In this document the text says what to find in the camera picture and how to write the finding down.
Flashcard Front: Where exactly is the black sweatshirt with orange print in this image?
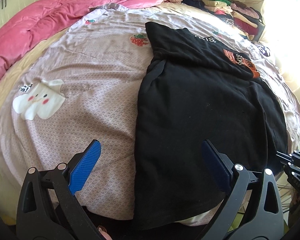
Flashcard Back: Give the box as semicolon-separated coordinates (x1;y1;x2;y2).
134;22;288;229

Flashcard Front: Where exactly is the stack of folded clothes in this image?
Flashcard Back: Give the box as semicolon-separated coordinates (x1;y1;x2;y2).
202;0;265;42

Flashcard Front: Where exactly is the cream yellow bed sheet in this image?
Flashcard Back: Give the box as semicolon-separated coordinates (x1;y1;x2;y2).
0;29;68;225

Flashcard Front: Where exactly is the lilac strawberry patterned quilt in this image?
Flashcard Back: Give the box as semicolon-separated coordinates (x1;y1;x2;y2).
0;4;300;220

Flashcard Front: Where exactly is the pink comforter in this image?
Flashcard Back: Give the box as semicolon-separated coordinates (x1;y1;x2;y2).
0;0;163;80

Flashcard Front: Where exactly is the dark navy garment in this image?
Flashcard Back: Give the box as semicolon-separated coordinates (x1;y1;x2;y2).
182;0;208;11

